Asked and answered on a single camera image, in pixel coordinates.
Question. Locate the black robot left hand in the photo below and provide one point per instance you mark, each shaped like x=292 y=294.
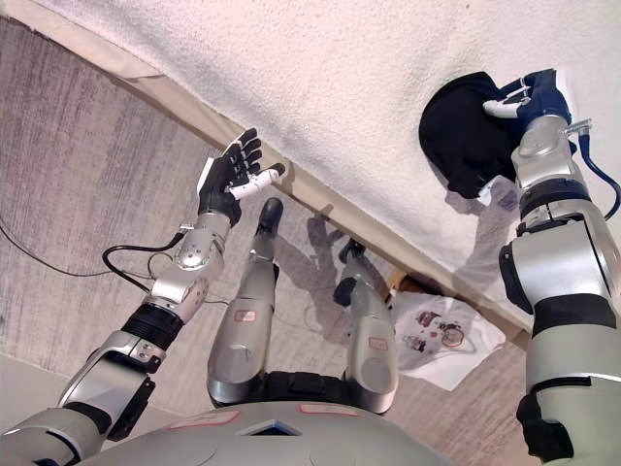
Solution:
x=225 y=182

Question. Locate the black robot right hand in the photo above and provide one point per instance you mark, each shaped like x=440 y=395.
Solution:
x=541 y=99

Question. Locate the black garment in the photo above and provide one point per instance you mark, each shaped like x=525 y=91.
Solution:
x=461 y=141

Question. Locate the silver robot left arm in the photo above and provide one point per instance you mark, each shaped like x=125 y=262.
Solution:
x=179 y=286

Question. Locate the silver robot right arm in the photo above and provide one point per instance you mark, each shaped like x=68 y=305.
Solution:
x=558 y=262

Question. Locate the beige sheeted mattress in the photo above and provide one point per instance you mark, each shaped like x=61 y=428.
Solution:
x=194 y=107

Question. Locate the white terry blanket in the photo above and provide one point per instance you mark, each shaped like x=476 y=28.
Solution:
x=339 y=87

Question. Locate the silver robot left leg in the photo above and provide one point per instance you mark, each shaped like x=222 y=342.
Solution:
x=247 y=330

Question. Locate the silver robot leg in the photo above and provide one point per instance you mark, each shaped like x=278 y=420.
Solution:
x=247 y=330
x=369 y=340

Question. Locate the silver robot right leg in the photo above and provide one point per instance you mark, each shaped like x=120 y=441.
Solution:
x=369 y=340

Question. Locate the grey robot torso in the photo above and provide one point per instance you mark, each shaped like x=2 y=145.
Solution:
x=271 y=437

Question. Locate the white printed t-shirt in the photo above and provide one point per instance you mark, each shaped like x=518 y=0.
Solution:
x=436 y=340

